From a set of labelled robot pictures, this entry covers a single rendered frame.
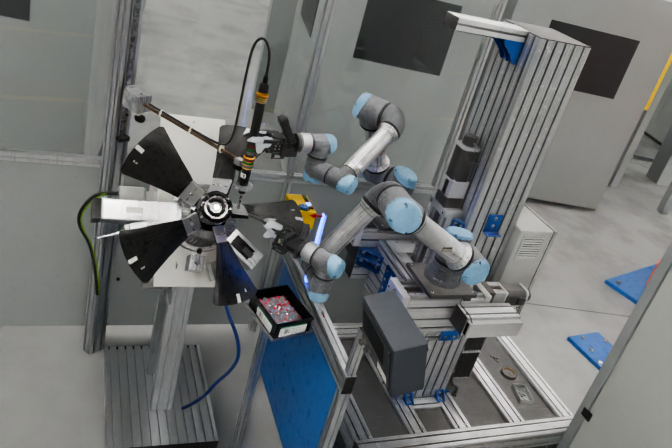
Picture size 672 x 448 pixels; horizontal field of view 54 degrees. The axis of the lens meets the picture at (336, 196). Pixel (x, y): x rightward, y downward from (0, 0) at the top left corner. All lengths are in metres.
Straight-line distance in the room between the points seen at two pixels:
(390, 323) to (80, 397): 1.77
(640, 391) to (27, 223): 2.83
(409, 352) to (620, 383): 1.60
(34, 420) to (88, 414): 0.22
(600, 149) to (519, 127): 4.11
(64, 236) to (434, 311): 1.74
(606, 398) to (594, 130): 3.66
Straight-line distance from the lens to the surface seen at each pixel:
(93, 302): 3.35
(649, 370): 3.24
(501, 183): 2.77
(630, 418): 3.35
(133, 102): 2.75
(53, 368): 3.47
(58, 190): 3.18
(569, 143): 6.58
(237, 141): 2.54
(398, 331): 1.98
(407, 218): 2.22
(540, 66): 2.62
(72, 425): 3.23
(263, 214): 2.47
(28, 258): 3.38
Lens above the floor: 2.38
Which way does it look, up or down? 26 degrees down
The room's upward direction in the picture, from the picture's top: 16 degrees clockwise
